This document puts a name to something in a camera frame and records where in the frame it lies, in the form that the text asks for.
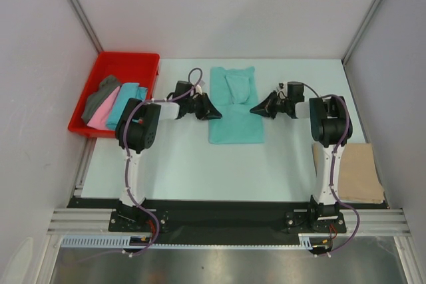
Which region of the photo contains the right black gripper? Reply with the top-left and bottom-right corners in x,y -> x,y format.
251,90 -> 292,119

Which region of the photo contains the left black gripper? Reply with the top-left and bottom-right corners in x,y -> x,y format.
184,92 -> 222,120

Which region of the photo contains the mint green t shirt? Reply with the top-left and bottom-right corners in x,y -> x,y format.
208,67 -> 264,144

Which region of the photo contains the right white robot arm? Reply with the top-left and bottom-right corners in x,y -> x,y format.
250,81 -> 353,232

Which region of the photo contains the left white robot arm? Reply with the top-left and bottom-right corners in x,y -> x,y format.
115,81 -> 222,231

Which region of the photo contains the red plastic bin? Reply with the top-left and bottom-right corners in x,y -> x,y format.
68,52 -> 160,138

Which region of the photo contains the blue t shirt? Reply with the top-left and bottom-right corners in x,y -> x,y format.
106,82 -> 149,131

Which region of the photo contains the pink t shirt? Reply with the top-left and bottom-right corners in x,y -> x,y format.
87,86 -> 120,130

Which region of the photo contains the grey t shirt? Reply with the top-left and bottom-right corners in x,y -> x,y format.
81,75 -> 121,124

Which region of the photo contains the folded beige t shirt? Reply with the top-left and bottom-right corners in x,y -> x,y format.
312,142 -> 385,205

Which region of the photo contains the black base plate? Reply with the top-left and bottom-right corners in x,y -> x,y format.
67,197 -> 387,246

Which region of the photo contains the white slotted cable duct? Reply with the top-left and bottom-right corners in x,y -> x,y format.
61,235 -> 331,250

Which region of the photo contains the aluminium rail frame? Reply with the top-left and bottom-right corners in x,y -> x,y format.
46,137 -> 413,284

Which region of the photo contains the right aluminium corner post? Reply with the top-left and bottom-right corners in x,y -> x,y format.
341,0 -> 384,67

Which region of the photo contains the aluminium corner post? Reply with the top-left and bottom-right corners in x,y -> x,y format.
341,0 -> 384,67
67,0 -> 104,54

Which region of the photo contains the left aluminium corner post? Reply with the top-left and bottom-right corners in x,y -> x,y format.
67,0 -> 104,54

